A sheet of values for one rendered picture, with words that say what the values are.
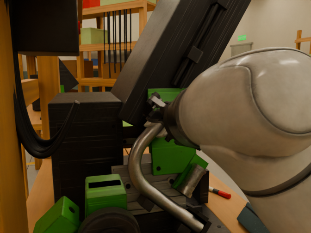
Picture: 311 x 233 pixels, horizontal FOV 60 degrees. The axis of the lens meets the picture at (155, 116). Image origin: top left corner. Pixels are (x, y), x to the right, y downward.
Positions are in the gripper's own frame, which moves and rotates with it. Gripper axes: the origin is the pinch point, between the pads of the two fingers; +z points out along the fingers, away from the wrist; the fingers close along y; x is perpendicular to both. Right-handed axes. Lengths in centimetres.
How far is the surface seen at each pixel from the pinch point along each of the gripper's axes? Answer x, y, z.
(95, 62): -203, 161, 813
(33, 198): 38, 10, 45
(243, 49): -552, -168, 709
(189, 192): 6.3, -15.6, 0.9
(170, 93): -9.3, 2.2, 4.7
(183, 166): 2.0, -12.0, 4.8
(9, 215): 27.4, 10.3, -14.7
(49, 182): 33, 9, 57
